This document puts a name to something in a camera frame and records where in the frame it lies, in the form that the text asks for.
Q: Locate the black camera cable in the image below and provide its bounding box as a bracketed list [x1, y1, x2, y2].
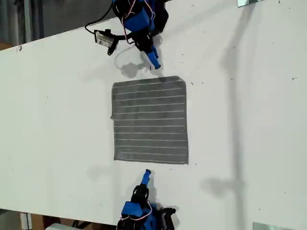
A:
[84, 0, 116, 36]

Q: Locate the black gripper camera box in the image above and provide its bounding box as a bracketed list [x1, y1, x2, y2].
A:
[94, 29, 118, 56]
[164, 207, 177, 230]

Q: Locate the white object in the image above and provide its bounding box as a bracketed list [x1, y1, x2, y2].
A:
[45, 222, 75, 230]

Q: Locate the grey metal table leg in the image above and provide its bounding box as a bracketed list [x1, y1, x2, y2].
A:
[20, 212, 33, 230]

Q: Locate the black camera stalk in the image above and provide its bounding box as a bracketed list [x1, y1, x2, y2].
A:
[112, 33, 135, 45]

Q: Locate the grey metal post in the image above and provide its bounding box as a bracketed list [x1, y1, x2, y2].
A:
[23, 0, 32, 45]

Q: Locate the grey striped square towel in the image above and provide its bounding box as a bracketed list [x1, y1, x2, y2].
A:
[110, 75, 189, 165]

